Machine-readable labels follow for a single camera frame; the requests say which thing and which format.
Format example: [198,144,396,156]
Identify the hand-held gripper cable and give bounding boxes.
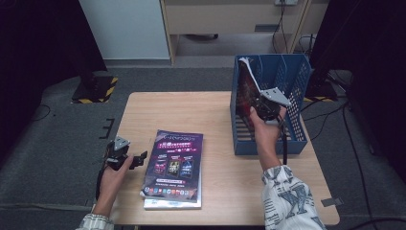
[95,165,109,201]
[277,114,289,166]

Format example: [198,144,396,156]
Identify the blue file rack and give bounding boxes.
[229,53,312,156]

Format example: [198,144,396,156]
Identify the thin black floor cable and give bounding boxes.
[301,97,348,142]
[32,104,52,123]

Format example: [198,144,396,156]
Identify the person's left hand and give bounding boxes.
[93,155,134,218]

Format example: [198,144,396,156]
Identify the person's right hand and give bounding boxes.
[248,106,287,172]

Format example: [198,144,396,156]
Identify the white magazine colourful pictures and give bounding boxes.
[143,188,203,211]

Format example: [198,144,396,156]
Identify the black tape mark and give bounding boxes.
[99,118,115,140]

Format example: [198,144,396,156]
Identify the long black floor cable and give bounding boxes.
[331,102,406,230]

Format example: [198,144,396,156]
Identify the beige wooden desk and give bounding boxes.
[159,0,329,65]

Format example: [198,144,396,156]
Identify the black stand base striped tape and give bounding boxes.
[303,80,339,104]
[71,76,119,104]

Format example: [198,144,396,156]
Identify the black looped cable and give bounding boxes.
[298,33,317,57]

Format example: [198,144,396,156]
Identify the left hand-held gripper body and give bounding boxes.
[104,135,135,172]

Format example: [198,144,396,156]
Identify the black magazine red cards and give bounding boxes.
[235,57,266,120]

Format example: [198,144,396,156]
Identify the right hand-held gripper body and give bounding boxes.
[255,86,292,124]

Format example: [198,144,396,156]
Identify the right hand-held gripper cable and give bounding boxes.
[277,114,289,166]

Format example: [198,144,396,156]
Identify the left hand-held gripper cable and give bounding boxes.
[95,165,109,201]

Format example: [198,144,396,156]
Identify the purple magazine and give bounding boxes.
[140,128,204,204]

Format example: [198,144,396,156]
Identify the black power cable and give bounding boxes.
[272,3,290,54]

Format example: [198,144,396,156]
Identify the black curtain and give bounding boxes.
[309,0,406,173]
[0,0,108,161]

